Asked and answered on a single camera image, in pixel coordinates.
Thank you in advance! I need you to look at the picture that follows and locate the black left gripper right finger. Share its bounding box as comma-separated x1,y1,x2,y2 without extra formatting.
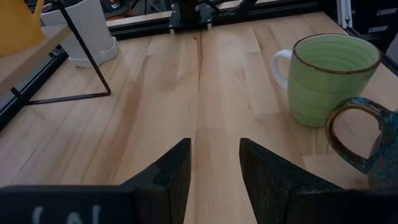
239,138,398,224

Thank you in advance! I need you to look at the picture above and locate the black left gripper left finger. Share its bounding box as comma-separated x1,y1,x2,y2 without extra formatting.
0,138,193,224

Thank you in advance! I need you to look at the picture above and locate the teal brown glazed mug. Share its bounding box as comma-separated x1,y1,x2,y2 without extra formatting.
325,96,398,190

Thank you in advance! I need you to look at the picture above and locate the green mug white handle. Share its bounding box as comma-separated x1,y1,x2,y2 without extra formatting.
270,33,382,128

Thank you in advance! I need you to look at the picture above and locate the yellow ceramic mug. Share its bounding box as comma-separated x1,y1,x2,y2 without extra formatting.
0,0,45,58

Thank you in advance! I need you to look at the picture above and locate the white hexagonal planter pot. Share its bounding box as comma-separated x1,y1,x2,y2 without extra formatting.
40,0,120,68

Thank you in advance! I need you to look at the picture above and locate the black equipment case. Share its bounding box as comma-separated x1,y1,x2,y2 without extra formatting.
351,0,398,41

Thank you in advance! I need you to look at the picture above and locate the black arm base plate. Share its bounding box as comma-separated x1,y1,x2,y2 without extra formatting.
169,12,215,35

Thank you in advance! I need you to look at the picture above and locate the black aluminium rig frame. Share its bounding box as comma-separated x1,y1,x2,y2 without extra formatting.
0,0,398,133

